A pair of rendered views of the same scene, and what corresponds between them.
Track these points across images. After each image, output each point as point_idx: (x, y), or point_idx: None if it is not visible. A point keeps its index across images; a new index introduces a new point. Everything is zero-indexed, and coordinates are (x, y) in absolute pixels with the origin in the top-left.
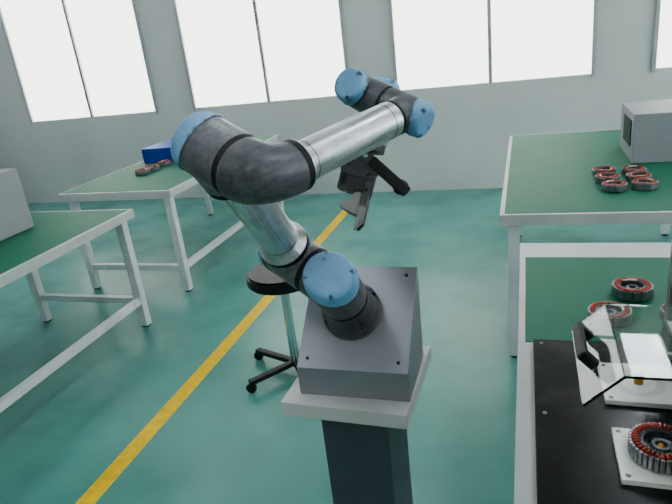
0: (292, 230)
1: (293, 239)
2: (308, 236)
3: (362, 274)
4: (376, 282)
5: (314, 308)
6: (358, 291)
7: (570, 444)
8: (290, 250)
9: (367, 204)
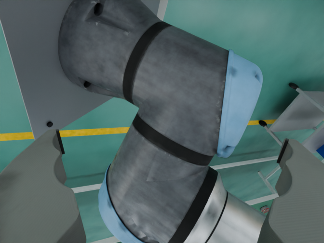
0: (249, 223)
1: (237, 205)
2: (181, 198)
3: (33, 49)
4: (46, 6)
5: (97, 98)
6: (221, 47)
7: None
8: (225, 189)
9: (79, 217)
